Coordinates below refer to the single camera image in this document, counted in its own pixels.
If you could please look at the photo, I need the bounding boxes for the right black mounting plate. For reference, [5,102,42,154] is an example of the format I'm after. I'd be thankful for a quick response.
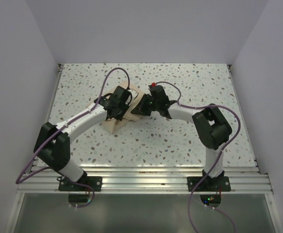
[187,176,231,192]

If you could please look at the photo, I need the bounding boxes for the black mounting plate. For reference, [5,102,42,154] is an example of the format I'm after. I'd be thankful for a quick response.
[187,176,231,192]
[56,176,103,192]

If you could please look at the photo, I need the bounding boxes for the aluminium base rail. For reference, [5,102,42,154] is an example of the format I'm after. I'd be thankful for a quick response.
[17,166,273,194]

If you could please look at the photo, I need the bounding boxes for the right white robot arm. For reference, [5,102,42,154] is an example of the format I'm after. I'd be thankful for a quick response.
[131,85,232,191]

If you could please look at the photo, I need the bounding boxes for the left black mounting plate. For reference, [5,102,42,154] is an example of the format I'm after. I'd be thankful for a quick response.
[56,176,103,192]

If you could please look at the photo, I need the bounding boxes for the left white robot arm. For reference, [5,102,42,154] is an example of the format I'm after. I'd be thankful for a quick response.
[34,86,133,191]

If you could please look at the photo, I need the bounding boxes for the beige cloth mat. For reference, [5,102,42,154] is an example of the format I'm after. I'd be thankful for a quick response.
[99,81,144,133]

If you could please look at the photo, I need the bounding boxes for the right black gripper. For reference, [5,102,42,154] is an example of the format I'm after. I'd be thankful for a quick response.
[131,94,159,117]

